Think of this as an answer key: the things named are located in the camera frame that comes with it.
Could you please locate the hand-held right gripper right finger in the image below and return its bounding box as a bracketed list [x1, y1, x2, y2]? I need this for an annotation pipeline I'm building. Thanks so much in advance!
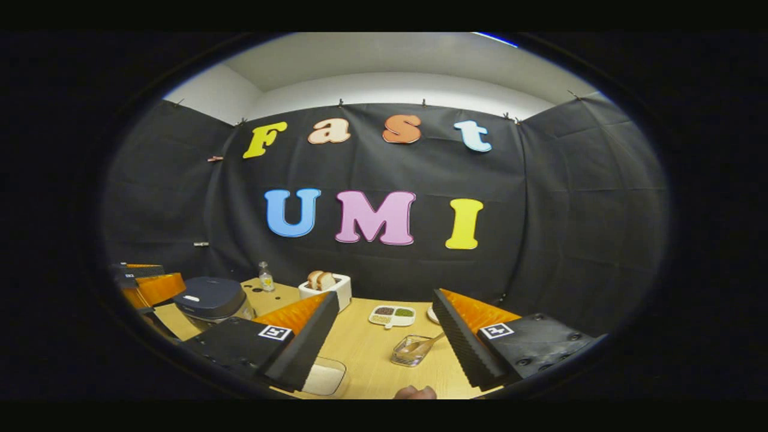
[432, 288, 598, 391]

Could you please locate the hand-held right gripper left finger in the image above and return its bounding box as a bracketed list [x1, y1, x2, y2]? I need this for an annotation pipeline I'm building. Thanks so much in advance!
[180, 291, 341, 394]

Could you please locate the white divided bean dish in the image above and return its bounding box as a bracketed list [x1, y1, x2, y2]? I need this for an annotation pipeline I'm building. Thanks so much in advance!
[368, 305, 416, 329]

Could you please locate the dark grey rice cooker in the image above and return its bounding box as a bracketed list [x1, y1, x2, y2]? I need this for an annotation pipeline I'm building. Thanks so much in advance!
[173, 276, 256, 331]

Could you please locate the white toaster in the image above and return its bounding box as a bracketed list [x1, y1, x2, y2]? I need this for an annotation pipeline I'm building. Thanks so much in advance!
[298, 271, 353, 313]

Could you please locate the clear tray of white rice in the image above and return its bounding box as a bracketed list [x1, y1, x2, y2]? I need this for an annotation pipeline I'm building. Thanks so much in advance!
[302, 357, 347, 397]

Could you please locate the black backdrop cloth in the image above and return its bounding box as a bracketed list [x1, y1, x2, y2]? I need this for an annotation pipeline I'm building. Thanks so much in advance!
[102, 96, 670, 337]

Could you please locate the wooden spoon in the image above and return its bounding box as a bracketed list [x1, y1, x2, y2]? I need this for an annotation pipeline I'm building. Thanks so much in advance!
[401, 332, 446, 355]

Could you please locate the clear chopstick holder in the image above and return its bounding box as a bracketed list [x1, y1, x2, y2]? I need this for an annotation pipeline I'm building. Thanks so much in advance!
[391, 336, 434, 367]

